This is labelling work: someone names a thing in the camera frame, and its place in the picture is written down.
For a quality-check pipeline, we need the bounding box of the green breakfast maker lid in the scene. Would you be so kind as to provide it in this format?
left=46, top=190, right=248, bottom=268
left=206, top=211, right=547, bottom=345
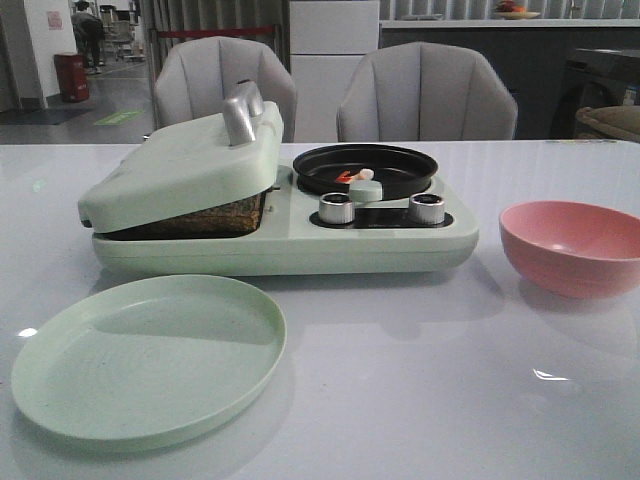
left=78, top=82, right=284, bottom=235

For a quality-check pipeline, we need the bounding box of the white refrigerator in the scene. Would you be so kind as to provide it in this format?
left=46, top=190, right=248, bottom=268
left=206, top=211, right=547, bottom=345
left=289, top=1, right=380, bottom=143

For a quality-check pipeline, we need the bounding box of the left grey chair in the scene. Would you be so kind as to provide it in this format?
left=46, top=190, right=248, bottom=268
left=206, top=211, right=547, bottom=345
left=153, top=37, right=297, bottom=143

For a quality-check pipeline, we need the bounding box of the left silver knob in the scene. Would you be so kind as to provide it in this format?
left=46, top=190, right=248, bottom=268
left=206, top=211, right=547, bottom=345
left=318, top=192, right=355, bottom=225

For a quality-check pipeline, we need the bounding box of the red barrier belt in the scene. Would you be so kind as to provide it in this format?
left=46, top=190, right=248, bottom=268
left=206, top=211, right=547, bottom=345
left=155, top=24, right=279, bottom=39

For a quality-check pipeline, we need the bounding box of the pink bowl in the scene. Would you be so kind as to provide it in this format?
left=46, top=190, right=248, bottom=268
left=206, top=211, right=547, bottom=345
left=499, top=200, right=639, bottom=299

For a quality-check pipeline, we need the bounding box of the right silver knob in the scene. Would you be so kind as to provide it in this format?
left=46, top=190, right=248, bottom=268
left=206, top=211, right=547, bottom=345
left=407, top=193, right=446, bottom=225

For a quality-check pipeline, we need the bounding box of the fruit plate on counter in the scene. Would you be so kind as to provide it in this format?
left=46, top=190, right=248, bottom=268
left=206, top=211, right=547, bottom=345
left=494, top=0, right=540, bottom=20

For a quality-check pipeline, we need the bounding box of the person in background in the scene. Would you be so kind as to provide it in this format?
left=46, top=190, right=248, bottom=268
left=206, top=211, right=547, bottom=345
left=71, top=1, right=105, bottom=74

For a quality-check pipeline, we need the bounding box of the right grey chair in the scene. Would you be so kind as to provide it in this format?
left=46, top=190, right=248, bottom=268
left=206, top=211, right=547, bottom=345
left=336, top=42, right=518, bottom=142

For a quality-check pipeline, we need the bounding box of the grey chair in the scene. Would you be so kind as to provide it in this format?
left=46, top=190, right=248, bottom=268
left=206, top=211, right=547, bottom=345
left=336, top=42, right=518, bottom=142
left=153, top=37, right=297, bottom=143

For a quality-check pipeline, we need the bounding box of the green breakfast maker base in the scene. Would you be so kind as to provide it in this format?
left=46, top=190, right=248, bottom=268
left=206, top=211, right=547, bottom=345
left=93, top=150, right=479, bottom=276

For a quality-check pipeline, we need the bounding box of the red trash bin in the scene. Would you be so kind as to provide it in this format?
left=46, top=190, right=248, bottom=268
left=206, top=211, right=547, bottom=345
left=54, top=53, right=90, bottom=103

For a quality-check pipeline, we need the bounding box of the silver knob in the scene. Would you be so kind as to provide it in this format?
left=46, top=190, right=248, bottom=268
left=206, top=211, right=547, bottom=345
left=407, top=193, right=446, bottom=225
left=318, top=192, right=355, bottom=225

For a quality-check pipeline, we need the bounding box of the dark kitchen counter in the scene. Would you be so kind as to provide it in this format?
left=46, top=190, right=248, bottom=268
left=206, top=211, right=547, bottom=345
left=379, top=19, right=639, bottom=140

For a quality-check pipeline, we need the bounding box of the orange shrimp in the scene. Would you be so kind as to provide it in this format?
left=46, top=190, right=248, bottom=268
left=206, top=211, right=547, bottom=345
left=336, top=168, right=375, bottom=184

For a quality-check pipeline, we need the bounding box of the beige cushion basket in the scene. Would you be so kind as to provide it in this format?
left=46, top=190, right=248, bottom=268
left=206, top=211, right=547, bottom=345
left=575, top=105, right=639, bottom=143

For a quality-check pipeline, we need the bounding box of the black round frying pan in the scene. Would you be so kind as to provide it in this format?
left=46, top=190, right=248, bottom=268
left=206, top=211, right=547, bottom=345
left=293, top=144, right=438, bottom=200

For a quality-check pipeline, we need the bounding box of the dark washing machine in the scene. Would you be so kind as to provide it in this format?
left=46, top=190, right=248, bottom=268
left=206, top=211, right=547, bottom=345
left=549, top=48, right=639, bottom=139

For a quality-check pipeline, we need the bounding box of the green round plate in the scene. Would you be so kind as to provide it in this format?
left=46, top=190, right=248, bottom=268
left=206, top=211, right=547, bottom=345
left=11, top=275, right=287, bottom=452

